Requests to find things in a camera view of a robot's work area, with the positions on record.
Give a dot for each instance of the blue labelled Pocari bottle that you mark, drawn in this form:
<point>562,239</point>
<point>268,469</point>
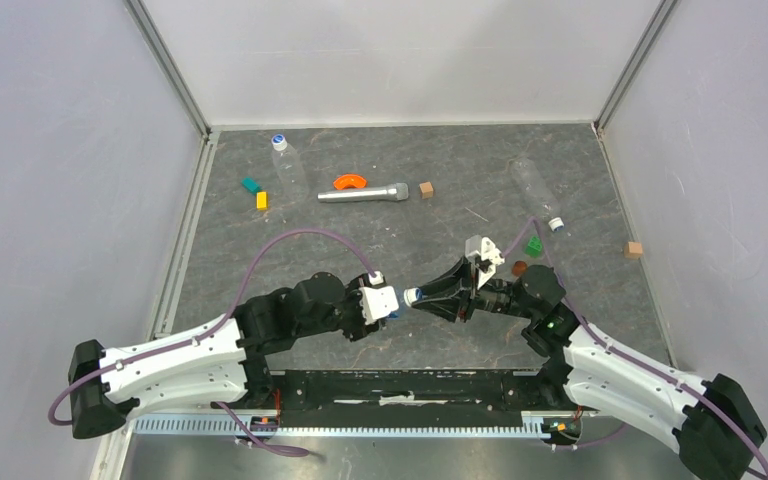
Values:
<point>399,312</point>

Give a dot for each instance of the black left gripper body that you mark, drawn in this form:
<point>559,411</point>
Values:
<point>349,311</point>

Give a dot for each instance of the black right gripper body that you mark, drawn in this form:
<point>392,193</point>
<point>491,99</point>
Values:
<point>486,298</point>

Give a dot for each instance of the blue-white Pocari bottle cap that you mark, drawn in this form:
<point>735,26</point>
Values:
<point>411,296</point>

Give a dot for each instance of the brown wooden cube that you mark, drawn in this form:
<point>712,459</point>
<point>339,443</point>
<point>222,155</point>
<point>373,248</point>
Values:
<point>426,190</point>

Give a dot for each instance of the yellow rectangular block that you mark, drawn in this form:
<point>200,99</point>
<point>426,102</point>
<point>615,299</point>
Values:
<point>262,201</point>

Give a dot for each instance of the teal rectangular block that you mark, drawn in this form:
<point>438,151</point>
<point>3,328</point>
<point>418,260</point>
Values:
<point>251,185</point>

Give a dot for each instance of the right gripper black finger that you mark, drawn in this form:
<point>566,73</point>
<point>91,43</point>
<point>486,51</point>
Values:
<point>445,282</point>
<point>450,310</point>

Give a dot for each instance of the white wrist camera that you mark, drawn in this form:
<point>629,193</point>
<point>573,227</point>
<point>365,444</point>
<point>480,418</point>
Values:
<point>378,298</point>
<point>484,258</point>

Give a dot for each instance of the orange curved pipe piece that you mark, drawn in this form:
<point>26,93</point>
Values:
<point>350,181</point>

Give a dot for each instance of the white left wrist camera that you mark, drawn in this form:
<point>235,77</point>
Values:
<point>378,298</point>

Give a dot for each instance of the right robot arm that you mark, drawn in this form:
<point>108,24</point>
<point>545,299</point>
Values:
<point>710,424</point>

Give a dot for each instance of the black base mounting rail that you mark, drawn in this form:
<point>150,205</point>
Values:
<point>404,398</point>

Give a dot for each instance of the small brown round object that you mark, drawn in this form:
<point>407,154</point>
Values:
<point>518,268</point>

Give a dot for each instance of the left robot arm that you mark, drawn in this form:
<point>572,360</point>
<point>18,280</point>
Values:
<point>220,361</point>

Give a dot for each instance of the green toy brick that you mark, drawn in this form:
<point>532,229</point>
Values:
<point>534,247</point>

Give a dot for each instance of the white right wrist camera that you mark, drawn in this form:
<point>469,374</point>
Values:
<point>484,258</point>

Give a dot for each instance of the clear bottle with blue-white cap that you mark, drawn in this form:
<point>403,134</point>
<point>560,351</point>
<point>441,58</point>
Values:
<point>288,164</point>

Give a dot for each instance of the silver microphone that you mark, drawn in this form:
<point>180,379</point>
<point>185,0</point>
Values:
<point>394,192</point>

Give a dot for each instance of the brown cube near right wall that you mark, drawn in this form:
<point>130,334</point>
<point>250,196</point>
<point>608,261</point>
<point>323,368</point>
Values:
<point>633,250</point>

